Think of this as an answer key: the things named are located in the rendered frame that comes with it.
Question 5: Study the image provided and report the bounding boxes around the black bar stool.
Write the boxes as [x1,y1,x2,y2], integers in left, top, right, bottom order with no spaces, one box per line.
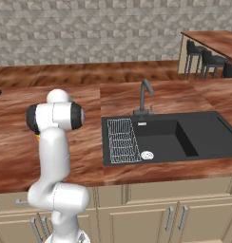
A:
[200,49,227,80]
[221,61,232,80]
[183,39,206,81]

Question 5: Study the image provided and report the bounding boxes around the silver cabinet door handle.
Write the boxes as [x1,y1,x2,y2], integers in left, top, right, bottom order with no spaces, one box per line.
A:
[29,216,44,243]
[178,205,189,232]
[40,215,51,239]
[164,205,175,233]

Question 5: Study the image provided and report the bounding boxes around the black kitchen sink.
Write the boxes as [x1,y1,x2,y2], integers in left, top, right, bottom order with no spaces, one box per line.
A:
[101,110,232,167]

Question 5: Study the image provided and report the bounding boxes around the white wire sink rack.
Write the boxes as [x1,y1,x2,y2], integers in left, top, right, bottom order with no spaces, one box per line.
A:
[106,118,143,165]

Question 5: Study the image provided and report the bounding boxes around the beige cabinet door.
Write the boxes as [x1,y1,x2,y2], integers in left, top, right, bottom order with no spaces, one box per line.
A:
[177,198,232,243]
[39,214,99,243]
[97,204,179,243]
[0,217,41,243]

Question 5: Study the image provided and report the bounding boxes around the wooden top kitchen island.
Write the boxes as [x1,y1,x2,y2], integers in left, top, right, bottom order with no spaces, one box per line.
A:
[177,29,232,76]

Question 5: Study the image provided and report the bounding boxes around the beige drawer front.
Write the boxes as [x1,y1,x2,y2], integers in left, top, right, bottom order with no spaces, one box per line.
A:
[0,189,97,218]

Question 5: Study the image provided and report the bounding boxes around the dark grey faucet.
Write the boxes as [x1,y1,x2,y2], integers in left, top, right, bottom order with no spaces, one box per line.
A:
[132,78,156,117]

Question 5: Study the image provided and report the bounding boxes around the beige sink front panel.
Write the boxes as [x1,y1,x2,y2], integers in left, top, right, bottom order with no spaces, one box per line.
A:
[124,176,232,205]

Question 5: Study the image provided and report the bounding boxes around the round silver sink drain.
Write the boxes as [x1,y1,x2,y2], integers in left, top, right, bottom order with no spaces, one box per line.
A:
[140,150,155,160]

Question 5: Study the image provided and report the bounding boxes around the silver drawer handle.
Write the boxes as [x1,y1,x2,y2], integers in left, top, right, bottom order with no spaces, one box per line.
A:
[14,197,30,206]

